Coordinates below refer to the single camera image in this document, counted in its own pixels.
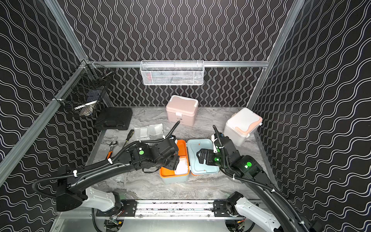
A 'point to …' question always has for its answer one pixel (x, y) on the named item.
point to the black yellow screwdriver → (130, 135)
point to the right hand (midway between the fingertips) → (205, 153)
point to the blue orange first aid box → (196, 156)
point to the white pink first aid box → (241, 124)
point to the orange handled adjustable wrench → (112, 145)
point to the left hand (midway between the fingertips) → (175, 158)
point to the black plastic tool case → (114, 118)
